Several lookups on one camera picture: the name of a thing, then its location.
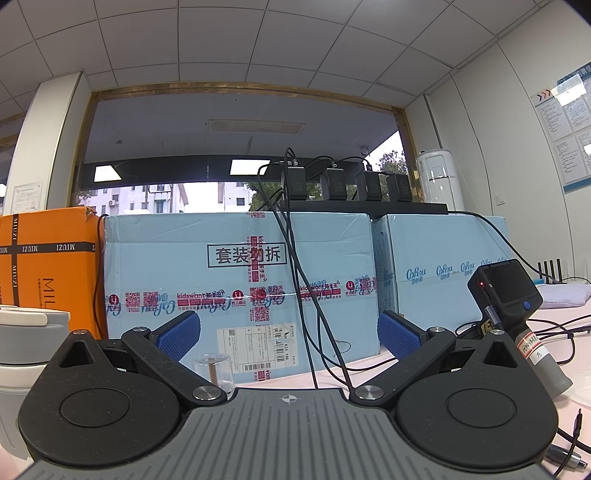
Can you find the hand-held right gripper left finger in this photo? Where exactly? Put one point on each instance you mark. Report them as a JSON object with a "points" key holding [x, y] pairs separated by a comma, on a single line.
{"points": [[179, 333]]}

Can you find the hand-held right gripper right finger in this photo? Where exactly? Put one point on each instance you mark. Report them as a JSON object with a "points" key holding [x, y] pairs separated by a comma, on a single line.
{"points": [[396, 334]]}

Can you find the white insulated container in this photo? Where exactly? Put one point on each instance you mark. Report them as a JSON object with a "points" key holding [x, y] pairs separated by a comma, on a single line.
{"points": [[27, 364]]}

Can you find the clear glass cup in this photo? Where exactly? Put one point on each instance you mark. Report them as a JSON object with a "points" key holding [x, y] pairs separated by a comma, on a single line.
{"points": [[213, 369]]}

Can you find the large light blue cardboard box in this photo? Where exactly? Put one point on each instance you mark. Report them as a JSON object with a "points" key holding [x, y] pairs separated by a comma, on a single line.
{"points": [[194, 272]]}

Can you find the small light blue cardboard box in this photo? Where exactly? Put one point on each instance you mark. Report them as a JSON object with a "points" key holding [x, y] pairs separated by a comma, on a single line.
{"points": [[438, 267]]}

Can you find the black power strip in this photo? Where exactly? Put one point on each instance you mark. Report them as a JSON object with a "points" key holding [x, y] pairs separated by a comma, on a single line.
{"points": [[369, 208]]}

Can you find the orange cardboard box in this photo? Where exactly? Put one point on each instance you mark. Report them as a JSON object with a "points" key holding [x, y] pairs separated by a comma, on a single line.
{"points": [[51, 272]]}

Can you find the black power adapter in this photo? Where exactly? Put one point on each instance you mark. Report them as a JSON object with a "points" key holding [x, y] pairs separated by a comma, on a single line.
{"points": [[399, 188], [369, 187], [336, 184], [293, 182]]}

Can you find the white standing air conditioner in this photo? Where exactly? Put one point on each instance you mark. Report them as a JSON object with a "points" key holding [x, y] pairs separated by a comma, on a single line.
{"points": [[441, 180]]}

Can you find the black router with antennas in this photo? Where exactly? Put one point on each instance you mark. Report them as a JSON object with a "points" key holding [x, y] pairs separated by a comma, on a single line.
{"points": [[550, 271]]}

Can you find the white folded cloth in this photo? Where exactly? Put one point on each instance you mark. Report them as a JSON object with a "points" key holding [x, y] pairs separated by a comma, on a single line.
{"points": [[565, 293]]}

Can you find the white paper notice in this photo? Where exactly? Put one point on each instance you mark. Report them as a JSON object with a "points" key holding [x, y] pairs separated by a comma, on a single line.
{"points": [[27, 196]]}

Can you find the silver metal plug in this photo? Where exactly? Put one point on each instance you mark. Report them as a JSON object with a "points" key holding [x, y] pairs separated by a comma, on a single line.
{"points": [[570, 457]]}

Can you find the white wall switch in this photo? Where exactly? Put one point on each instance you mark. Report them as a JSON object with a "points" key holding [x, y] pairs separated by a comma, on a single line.
{"points": [[500, 198]]}

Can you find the wall notice board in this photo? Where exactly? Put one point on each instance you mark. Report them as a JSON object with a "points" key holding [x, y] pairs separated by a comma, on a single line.
{"points": [[565, 134]]}

